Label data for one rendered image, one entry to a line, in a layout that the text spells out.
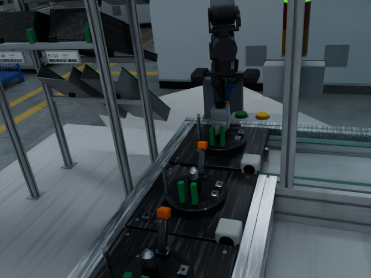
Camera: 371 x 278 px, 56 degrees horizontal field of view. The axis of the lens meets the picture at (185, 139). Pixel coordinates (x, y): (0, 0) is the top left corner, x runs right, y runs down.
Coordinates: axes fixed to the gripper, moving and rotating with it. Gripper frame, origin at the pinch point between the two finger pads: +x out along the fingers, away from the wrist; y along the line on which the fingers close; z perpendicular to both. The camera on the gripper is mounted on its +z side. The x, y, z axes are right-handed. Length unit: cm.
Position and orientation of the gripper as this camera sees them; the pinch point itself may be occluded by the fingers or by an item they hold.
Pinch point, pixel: (225, 92)
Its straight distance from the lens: 102.4
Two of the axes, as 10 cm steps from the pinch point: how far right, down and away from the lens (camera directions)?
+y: -9.4, -0.8, 3.2
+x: 0.9, 8.8, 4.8
